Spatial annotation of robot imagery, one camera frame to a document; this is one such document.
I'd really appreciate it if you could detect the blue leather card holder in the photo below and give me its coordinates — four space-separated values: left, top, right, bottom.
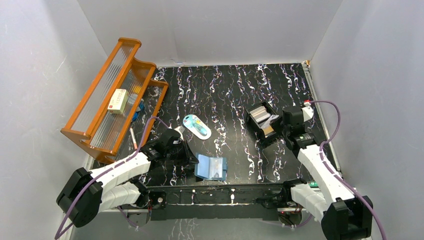
194 153 228 181

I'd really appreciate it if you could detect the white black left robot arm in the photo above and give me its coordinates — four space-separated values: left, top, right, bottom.
56 128 199 228

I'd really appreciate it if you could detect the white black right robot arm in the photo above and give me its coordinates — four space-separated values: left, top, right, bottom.
271 106 373 240

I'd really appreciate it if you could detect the black card storage box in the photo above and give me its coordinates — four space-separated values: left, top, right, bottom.
245 101 283 148

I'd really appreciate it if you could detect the stack of credit cards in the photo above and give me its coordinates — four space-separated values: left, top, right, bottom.
249 105 278 130

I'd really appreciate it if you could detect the blue oval blister package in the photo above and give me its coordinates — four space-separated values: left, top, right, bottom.
182 114 212 141

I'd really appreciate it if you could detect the pink pen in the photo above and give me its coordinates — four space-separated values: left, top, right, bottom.
129 127 138 150

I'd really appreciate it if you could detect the blue item on shelf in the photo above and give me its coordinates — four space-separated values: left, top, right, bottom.
131 101 145 122

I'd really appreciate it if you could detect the orange wooden shelf rack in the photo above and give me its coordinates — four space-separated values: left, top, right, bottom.
61 37 169 164

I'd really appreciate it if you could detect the green marker pen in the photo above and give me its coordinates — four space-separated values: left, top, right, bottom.
307 181 319 188

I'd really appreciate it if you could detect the white medicine box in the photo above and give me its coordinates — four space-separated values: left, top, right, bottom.
107 88 129 115

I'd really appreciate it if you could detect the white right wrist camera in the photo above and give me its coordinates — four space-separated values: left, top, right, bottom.
301 100 314 122

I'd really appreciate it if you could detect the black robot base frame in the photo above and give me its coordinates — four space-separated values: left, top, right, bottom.
123 183 312 228

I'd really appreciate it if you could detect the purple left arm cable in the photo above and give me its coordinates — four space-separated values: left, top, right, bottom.
54 115 170 240

